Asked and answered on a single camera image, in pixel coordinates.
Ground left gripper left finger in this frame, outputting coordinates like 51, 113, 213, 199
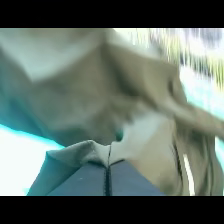
48, 162, 108, 197

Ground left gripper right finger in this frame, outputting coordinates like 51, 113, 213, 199
107, 160, 166, 197

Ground brown garment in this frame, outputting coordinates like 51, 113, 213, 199
0, 28, 224, 197

